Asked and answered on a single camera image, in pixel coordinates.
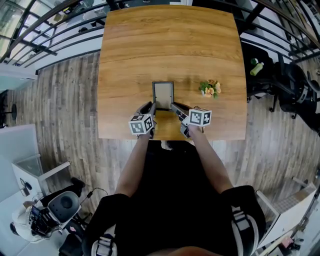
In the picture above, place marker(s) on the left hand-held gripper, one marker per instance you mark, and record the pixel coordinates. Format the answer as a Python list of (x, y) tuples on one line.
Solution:
[(140, 125)]

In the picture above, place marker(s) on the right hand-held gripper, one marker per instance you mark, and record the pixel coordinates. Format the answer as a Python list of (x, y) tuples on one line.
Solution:
[(200, 117)]

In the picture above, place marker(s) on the black picture frame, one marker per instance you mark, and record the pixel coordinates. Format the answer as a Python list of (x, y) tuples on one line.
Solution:
[(162, 92)]

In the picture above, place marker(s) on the person's right forearm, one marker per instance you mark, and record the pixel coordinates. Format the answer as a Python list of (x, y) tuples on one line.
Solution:
[(212, 162)]

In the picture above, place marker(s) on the person's left forearm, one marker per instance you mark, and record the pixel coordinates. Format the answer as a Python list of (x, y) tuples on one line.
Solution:
[(132, 167)]

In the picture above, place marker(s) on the potted orange flower plant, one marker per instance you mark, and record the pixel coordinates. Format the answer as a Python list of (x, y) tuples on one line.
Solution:
[(210, 90)]

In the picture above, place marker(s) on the light green bottle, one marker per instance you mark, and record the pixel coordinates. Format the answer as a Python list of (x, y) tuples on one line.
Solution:
[(257, 70)]

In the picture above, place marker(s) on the dark green bottle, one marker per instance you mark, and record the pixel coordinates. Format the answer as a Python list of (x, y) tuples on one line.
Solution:
[(254, 61)]

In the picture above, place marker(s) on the black office chair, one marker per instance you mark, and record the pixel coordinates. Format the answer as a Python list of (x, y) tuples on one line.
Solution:
[(290, 82), (265, 85)]

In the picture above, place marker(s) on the person's black clothing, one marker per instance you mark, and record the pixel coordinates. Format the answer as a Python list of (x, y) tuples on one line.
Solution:
[(175, 200)]

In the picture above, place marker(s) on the grey-backed office chair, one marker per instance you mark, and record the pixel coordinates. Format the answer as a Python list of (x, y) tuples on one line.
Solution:
[(65, 202)]

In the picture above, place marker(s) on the white desk with phone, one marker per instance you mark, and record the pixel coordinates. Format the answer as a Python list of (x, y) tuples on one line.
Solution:
[(37, 186)]

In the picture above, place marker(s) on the white partition panel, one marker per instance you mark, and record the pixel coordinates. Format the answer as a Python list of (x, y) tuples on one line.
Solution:
[(17, 142)]

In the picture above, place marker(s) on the black round stand base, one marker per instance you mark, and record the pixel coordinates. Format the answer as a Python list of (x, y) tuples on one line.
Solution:
[(13, 110)]

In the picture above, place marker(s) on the black bag with pink emblem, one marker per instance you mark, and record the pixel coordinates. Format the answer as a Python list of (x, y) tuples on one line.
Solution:
[(72, 240)]

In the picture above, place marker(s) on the black camera equipment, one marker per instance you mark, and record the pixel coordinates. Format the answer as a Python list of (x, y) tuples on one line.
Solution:
[(42, 221)]

